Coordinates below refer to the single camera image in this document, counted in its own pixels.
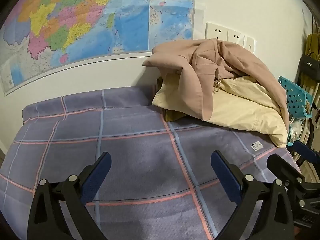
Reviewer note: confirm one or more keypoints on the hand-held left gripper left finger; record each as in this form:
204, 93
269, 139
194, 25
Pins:
98, 170

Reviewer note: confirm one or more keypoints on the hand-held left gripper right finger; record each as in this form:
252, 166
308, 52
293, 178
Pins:
223, 172

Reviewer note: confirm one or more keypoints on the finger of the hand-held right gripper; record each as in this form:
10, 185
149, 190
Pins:
306, 152
282, 167

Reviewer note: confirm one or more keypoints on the pink jacket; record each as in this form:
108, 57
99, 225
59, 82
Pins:
190, 60

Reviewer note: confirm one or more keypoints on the purple plaid bed sheet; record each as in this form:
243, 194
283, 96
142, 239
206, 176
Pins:
125, 142

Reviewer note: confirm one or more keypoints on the blue perforated plastic basket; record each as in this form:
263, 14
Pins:
295, 97

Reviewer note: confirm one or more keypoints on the cream jacket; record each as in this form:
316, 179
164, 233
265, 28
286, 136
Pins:
237, 105

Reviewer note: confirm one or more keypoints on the olive garment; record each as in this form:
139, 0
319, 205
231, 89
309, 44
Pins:
172, 115

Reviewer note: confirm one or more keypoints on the black bag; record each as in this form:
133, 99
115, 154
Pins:
310, 66

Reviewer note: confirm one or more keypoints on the white wall socket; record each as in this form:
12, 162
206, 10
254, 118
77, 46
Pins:
249, 44
235, 37
216, 31

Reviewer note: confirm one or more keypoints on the colourful wall map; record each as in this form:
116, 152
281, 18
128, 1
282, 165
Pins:
75, 17

